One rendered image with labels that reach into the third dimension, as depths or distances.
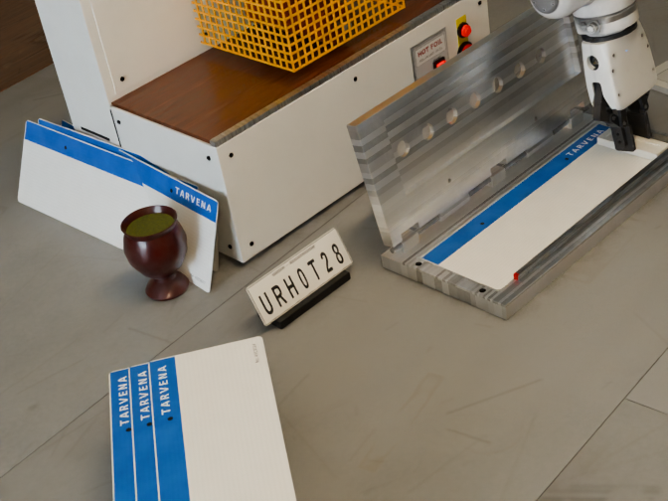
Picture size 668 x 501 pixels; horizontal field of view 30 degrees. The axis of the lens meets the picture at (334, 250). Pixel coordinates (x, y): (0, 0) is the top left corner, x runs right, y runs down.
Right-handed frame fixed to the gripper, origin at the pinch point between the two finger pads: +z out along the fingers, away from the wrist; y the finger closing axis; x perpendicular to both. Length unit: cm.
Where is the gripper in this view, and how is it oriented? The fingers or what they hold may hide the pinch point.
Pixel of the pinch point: (631, 130)
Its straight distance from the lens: 179.8
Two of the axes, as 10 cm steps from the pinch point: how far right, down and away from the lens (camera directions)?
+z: 3.0, 8.6, 4.2
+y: 6.9, -4.9, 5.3
